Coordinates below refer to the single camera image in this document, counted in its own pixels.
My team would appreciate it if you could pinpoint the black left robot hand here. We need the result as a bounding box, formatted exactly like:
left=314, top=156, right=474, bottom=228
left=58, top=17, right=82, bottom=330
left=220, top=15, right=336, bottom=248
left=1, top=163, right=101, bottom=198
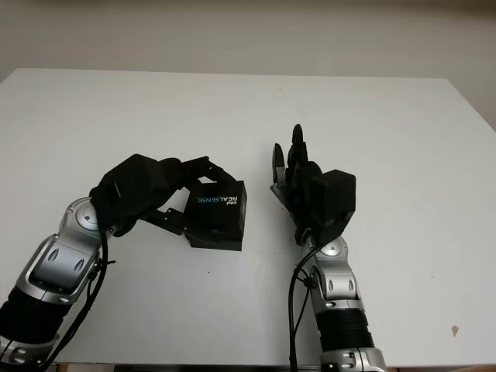
left=88, top=155, right=238, bottom=238

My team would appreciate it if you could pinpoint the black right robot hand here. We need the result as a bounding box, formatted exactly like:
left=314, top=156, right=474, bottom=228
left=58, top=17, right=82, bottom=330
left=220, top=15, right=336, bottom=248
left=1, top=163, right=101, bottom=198
left=270, top=123, right=325, bottom=247

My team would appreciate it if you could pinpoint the black RealSense box lid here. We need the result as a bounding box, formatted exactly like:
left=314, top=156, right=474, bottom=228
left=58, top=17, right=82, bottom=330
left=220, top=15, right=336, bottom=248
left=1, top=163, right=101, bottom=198
left=181, top=180, right=248, bottom=252

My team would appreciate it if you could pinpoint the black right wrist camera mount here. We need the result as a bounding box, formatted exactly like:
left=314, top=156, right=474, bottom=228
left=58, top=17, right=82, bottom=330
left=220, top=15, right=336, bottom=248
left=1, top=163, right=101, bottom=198
left=312, top=169, right=357, bottom=245

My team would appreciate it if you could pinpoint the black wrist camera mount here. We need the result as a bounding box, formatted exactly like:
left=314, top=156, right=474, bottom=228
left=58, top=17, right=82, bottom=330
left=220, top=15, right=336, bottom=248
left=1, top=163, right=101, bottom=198
left=312, top=169, right=357, bottom=245
left=89, top=153, right=175, bottom=229

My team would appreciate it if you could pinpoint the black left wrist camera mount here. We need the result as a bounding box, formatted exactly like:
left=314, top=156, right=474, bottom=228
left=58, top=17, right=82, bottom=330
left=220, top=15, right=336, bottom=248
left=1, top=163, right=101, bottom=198
left=89, top=153, right=175, bottom=229

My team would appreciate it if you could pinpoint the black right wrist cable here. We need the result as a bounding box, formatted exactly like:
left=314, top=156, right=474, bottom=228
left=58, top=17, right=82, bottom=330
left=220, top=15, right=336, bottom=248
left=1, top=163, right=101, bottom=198
left=287, top=228, right=322, bottom=372

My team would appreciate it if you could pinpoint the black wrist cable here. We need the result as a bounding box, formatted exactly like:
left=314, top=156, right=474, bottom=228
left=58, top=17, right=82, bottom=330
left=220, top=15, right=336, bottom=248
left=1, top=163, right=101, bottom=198
left=38, top=208, right=117, bottom=369
left=287, top=228, right=322, bottom=372

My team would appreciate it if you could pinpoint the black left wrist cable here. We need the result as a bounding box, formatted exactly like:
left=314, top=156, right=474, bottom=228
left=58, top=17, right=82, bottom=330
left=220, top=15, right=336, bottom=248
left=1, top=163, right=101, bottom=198
left=38, top=208, right=117, bottom=369

